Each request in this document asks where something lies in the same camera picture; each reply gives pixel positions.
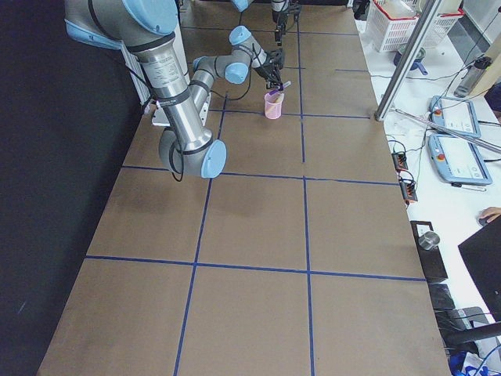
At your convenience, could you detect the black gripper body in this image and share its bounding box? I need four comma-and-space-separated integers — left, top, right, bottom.
272, 0, 301, 27
256, 49, 285, 85

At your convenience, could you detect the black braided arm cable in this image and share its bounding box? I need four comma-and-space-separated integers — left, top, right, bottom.
171, 42, 275, 183

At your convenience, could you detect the black office chair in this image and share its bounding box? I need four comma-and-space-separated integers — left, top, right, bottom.
428, 284, 500, 356

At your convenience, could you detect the dark water bottle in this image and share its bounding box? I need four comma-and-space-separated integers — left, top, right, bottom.
453, 56, 492, 98

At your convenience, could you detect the pink mesh pen holder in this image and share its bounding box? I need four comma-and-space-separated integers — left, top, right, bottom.
264, 93, 283, 120

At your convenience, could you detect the purple marker pen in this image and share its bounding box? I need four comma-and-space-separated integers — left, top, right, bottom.
269, 81, 291, 96

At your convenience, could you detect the upper blue teach pendant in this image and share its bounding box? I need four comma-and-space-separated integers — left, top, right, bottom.
430, 96, 481, 138

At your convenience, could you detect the blue frying pan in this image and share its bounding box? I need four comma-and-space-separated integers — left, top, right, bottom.
393, 42, 431, 76

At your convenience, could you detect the black computer mouse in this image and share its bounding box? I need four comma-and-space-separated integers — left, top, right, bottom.
478, 216, 492, 227

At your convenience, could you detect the black box under cup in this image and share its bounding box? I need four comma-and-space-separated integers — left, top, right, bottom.
410, 220, 448, 284

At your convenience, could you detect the aluminium frame post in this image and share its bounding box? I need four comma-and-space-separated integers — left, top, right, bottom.
374, 0, 443, 121

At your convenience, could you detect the black monitor corner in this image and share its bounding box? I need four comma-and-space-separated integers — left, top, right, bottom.
458, 222, 501, 321

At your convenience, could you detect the small metal cup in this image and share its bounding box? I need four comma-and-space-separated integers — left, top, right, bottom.
418, 231, 441, 251

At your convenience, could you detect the lower blue teach pendant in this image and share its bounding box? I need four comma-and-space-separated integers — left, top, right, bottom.
427, 134, 492, 186

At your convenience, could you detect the person's hand on mouse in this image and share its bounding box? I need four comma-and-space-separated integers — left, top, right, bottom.
479, 207, 501, 222

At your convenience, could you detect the blue teach pendant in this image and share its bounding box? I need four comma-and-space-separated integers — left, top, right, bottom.
430, 96, 481, 138
427, 134, 492, 186

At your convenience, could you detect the white red plastic basket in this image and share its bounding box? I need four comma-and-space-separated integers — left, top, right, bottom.
365, 1, 464, 52

